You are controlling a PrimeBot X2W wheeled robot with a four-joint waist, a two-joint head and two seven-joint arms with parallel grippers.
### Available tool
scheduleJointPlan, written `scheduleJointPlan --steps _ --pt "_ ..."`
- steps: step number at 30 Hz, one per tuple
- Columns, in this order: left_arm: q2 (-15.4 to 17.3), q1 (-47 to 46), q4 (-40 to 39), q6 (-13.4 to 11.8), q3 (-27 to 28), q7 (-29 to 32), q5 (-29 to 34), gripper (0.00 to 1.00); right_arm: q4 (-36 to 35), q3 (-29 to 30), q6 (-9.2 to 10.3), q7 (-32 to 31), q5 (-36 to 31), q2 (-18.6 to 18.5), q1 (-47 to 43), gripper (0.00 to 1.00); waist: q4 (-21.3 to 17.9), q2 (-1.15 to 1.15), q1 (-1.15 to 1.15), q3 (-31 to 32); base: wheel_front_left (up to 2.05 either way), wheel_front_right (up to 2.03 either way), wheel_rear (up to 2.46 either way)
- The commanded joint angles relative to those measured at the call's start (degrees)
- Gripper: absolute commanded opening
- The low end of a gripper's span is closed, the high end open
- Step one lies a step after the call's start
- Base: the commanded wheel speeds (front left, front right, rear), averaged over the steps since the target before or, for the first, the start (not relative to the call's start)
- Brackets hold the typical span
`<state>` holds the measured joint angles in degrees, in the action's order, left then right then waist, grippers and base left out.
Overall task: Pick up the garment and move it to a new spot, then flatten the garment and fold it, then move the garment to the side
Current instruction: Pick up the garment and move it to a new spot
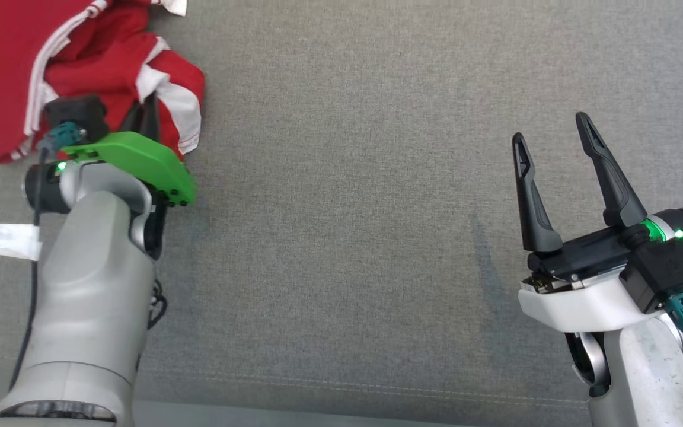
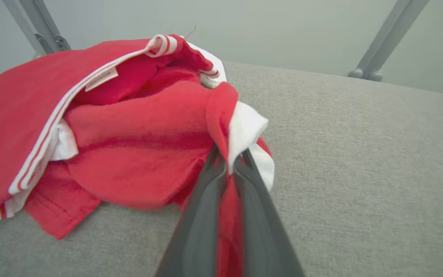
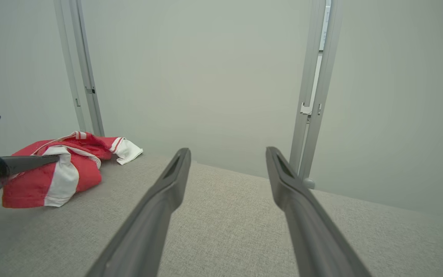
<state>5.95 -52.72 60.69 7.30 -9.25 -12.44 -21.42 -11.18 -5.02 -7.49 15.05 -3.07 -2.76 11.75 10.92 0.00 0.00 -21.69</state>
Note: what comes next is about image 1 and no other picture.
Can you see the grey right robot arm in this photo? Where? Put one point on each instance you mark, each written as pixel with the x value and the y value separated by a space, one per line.
pixel 650 379

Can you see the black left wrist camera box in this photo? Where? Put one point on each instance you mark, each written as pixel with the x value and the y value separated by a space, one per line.
pixel 77 115

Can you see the red basketball jersey white trim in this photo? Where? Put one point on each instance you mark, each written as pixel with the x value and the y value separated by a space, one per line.
pixel 110 65

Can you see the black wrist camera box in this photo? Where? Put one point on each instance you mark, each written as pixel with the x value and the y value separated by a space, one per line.
pixel 77 115
pixel 664 276

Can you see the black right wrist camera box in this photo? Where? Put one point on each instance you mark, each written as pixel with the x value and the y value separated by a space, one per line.
pixel 664 276

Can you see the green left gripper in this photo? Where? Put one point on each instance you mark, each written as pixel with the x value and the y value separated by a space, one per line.
pixel 140 160

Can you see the teal left camera connector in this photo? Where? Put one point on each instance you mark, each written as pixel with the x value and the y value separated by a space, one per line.
pixel 60 137

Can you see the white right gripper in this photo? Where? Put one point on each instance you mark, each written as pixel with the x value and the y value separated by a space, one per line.
pixel 578 305

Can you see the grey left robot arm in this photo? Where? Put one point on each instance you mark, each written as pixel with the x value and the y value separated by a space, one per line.
pixel 92 296

